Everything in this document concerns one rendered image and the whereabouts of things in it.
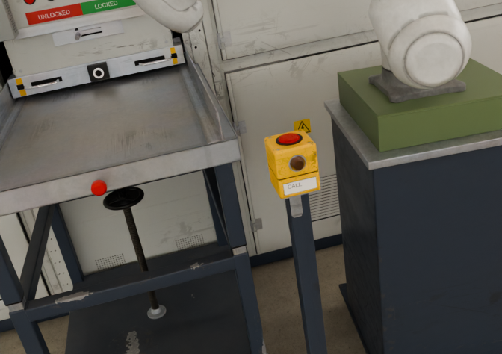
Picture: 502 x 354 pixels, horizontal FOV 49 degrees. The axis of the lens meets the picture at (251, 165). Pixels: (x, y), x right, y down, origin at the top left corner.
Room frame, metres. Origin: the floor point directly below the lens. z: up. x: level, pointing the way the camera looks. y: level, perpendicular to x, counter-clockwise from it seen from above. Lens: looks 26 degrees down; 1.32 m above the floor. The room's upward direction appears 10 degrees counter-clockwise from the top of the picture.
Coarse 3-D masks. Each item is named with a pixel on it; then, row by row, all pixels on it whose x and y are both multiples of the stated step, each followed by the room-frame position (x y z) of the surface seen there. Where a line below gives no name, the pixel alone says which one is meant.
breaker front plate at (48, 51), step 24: (48, 0) 1.71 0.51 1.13; (72, 0) 1.72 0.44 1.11; (24, 24) 1.69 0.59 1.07; (96, 24) 1.72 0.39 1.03; (120, 24) 1.73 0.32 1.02; (144, 24) 1.74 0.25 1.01; (24, 48) 1.69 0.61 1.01; (48, 48) 1.70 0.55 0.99; (72, 48) 1.71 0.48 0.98; (96, 48) 1.72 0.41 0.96; (120, 48) 1.73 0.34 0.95; (144, 48) 1.74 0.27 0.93; (24, 72) 1.69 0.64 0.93
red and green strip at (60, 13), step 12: (96, 0) 1.72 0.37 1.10; (108, 0) 1.73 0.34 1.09; (120, 0) 1.74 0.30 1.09; (132, 0) 1.74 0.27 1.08; (36, 12) 1.70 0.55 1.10; (48, 12) 1.70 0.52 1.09; (60, 12) 1.71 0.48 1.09; (72, 12) 1.71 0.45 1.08; (84, 12) 1.72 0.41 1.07; (96, 12) 1.72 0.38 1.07
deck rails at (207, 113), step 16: (192, 64) 1.55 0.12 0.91; (192, 80) 1.59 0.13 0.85; (0, 96) 1.55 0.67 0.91; (192, 96) 1.44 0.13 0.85; (208, 96) 1.23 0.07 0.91; (0, 112) 1.50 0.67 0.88; (16, 112) 1.57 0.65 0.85; (208, 112) 1.29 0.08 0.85; (0, 128) 1.44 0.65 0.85; (208, 128) 1.18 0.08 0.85; (0, 144) 1.31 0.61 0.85
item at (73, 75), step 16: (160, 48) 1.75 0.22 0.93; (176, 48) 1.74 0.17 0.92; (80, 64) 1.71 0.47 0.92; (112, 64) 1.71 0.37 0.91; (128, 64) 1.72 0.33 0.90; (160, 64) 1.73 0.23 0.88; (32, 80) 1.68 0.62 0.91; (48, 80) 1.68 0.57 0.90; (64, 80) 1.69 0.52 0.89; (80, 80) 1.70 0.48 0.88; (16, 96) 1.67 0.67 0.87
